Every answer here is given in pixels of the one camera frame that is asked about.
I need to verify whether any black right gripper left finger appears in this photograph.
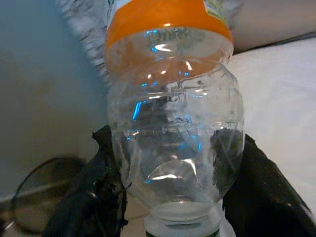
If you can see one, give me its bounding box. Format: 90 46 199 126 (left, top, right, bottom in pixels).
44 124 132 237

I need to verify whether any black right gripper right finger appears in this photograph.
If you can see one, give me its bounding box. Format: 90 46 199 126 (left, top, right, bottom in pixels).
221 134 316 237

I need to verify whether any clear plastic bottle orange label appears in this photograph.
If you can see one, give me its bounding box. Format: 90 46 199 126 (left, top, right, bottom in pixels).
103 0 245 237

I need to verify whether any grey patterned cloth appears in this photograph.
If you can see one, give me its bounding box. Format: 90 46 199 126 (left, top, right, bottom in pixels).
55 0 113 87

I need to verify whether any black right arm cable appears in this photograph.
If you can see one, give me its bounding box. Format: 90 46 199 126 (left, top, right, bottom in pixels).
11 154 88 234

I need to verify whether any beige padded headboard cushion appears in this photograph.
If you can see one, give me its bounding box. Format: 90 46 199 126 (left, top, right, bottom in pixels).
228 0 316 54

